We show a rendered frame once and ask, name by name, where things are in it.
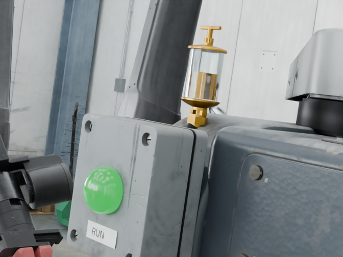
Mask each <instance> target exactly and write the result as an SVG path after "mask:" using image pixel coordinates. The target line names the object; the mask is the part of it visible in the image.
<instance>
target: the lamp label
mask: <svg viewBox="0 0 343 257"><path fill-rule="evenodd" d="M116 236H117V231H115V230H112V229H110V228H107V227H105V226H102V225H100V224H98V223H95V222H93V221H90V220H88V226H87V234H86V237H88V238H91V239H93V240H95V241H98V242H100V243H102V244H105V245H107V246H109V247H111V248H114V249H115V243H116Z"/></svg>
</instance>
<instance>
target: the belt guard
mask: <svg viewBox="0 0 343 257"><path fill-rule="evenodd" d="M309 94H310V97H311V98H312V99H322V100H331V101H339V102H343V29H338V28H333V29H322V30H318V31H316V32H315V33H314V34H313V35H312V37H311V38H310V39H309V41H308V42H307V43H306V45H305V46H304V47H303V49H302V50H301V51H300V53H299V54H298V55H297V57H296V58H295V59H294V61H293V62H292V63H291V65H290V68H289V75H288V82H287V88H286V95H285V99H286V100H292V101H298V102H299V101H303V98H306V97H307V96H308V95H309Z"/></svg>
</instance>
